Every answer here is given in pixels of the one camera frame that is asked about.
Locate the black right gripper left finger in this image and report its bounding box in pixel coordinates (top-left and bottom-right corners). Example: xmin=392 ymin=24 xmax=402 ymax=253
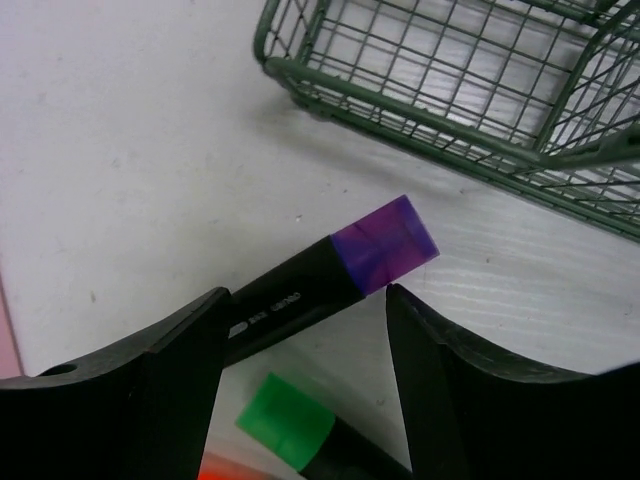
xmin=1 ymin=288 xmax=231 ymax=479

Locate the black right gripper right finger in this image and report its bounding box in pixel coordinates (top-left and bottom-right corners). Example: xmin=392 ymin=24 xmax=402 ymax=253
xmin=386 ymin=284 xmax=639 ymax=479

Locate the orange capped black highlighter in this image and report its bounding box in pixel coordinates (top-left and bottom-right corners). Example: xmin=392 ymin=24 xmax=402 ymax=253
xmin=197 ymin=452 xmax=266 ymax=480

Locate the green capped black highlighter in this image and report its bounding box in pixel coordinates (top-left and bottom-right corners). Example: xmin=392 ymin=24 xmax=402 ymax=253
xmin=234 ymin=371 xmax=416 ymax=480

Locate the purple capped black highlighter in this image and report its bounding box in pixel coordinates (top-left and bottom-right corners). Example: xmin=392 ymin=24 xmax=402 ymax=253
xmin=224 ymin=195 xmax=439 ymax=367

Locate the pink clipboard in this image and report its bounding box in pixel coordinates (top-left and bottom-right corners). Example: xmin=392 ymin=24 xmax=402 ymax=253
xmin=0 ymin=282 xmax=24 ymax=380

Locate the green wire mesh organizer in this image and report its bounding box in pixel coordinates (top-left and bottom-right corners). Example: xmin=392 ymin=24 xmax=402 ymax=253
xmin=253 ymin=0 xmax=639 ymax=241

